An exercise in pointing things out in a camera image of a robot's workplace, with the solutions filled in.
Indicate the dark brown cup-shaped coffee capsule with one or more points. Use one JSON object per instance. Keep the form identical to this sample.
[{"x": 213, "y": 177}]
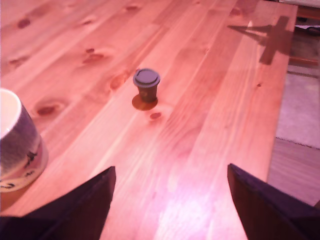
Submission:
[{"x": 147, "y": 85}]

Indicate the white illustrated ceramic mug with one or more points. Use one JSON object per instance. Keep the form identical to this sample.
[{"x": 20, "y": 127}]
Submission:
[{"x": 17, "y": 147}]

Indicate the pale rug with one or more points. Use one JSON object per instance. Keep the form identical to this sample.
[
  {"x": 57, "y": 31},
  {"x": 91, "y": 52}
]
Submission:
[{"x": 300, "y": 112}]

